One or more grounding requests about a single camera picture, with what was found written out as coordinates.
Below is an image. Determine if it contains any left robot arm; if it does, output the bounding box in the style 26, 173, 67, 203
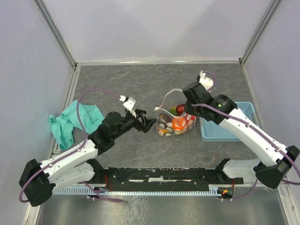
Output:
19, 109, 157, 207

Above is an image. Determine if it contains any red apple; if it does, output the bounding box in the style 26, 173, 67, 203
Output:
186, 114, 196, 126

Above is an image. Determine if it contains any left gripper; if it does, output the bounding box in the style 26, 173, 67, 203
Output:
112, 108, 157, 140

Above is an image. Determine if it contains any orange tangerine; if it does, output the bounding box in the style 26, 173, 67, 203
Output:
172, 118, 188, 132

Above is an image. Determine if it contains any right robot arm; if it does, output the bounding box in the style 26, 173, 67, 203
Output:
182, 82, 300, 189

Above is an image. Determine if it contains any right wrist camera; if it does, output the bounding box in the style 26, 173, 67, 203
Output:
197, 70, 217, 92

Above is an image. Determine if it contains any blue cable duct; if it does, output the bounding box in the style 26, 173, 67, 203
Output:
55, 185, 222, 195

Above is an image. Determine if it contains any blue plastic basket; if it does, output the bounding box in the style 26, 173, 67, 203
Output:
199, 102, 255, 142

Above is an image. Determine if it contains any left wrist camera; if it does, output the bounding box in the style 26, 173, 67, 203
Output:
119, 95, 136, 118

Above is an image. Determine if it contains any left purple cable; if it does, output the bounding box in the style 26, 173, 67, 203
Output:
19, 88, 127, 203

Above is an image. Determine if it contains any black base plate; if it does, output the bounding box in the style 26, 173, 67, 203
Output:
88, 167, 244, 193

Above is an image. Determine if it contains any green mango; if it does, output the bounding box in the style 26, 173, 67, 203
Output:
169, 107, 178, 116

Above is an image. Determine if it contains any red yellow peach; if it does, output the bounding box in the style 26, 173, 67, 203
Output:
158, 129, 172, 136

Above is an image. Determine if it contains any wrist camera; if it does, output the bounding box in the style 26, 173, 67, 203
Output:
119, 95, 136, 118
197, 70, 217, 92

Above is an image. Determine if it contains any teal cloth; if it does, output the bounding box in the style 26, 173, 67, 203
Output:
48, 100, 104, 150

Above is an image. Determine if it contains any small dark fig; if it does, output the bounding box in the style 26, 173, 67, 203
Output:
176, 104, 185, 115

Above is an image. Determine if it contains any clear dotted zip bag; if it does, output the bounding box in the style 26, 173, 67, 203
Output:
154, 89, 196, 136

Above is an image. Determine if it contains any dark purple fruit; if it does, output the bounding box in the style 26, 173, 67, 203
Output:
158, 119, 173, 131

